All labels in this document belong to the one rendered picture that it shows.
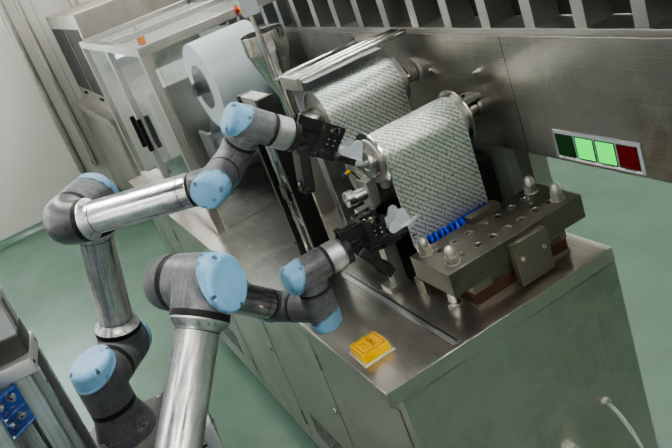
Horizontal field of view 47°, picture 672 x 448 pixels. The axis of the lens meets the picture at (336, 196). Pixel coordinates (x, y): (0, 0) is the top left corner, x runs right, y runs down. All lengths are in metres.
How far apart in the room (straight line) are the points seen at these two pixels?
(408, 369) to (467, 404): 0.17
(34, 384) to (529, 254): 1.09
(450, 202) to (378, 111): 0.32
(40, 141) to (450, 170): 5.61
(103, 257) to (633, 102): 1.24
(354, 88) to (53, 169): 5.42
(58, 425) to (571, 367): 1.16
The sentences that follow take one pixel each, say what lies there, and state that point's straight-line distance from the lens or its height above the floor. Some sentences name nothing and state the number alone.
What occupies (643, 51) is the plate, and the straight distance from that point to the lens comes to 1.54.
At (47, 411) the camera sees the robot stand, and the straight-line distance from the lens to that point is 1.70.
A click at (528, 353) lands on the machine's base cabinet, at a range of 1.86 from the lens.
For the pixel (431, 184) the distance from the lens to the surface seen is 1.88.
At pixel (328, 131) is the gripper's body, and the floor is 1.38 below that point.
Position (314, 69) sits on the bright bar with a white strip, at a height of 1.45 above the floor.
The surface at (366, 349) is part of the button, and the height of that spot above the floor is 0.92.
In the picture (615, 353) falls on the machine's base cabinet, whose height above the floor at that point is 0.63.
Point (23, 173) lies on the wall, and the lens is 7.22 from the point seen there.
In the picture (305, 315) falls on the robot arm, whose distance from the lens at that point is 1.80.
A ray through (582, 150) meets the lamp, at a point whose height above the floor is 1.18.
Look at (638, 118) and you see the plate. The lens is 1.62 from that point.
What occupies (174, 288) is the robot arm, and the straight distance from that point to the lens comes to 1.49.
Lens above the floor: 1.88
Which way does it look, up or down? 21 degrees down
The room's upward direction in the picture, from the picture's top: 20 degrees counter-clockwise
